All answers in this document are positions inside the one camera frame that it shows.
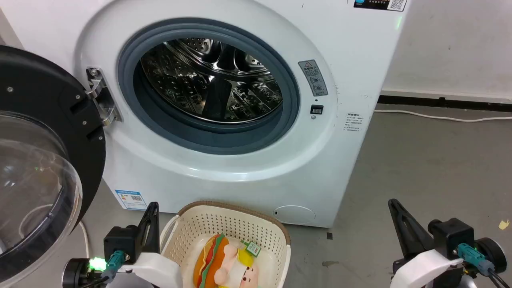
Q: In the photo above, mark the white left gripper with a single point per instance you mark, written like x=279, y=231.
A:
x=156, y=268

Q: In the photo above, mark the chrome door hinge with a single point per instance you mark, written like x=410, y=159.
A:
x=100, y=96

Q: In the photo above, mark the white front-load washing machine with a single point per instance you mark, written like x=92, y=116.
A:
x=248, y=176

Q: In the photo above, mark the black door latch slot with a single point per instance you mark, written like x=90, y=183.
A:
x=316, y=109

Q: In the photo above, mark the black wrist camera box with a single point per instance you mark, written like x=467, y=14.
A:
x=120, y=241
x=452, y=236

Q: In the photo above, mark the blue white energy label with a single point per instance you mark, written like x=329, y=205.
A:
x=131, y=199

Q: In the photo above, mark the round white filter cover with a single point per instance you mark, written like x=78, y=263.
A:
x=294, y=214

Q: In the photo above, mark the black round washer door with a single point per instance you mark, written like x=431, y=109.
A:
x=44, y=132

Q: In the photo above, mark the cream perforated laundry basket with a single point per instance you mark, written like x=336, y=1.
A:
x=208, y=224

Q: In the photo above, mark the yellow paper scrap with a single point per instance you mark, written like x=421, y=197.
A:
x=504, y=224

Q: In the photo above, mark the small printed text label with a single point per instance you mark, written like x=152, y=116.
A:
x=354, y=122

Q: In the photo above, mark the black QR code sticker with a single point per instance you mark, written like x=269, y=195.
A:
x=380, y=4

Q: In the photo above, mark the black wall baseboard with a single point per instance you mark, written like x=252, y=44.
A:
x=444, y=102

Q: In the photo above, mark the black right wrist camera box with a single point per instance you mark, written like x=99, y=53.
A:
x=452, y=236

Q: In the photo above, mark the shiny steel washer drum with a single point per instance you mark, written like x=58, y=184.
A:
x=212, y=80

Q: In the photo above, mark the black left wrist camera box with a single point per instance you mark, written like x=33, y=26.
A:
x=120, y=241

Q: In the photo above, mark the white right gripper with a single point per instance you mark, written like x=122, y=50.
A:
x=428, y=266

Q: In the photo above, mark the hamburger plush doll toy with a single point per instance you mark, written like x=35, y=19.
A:
x=224, y=266

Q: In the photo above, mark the grey rubber door gasket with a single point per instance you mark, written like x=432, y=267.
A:
x=132, y=80

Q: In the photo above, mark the grey warning sticker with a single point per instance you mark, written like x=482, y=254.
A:
x=313, y=77

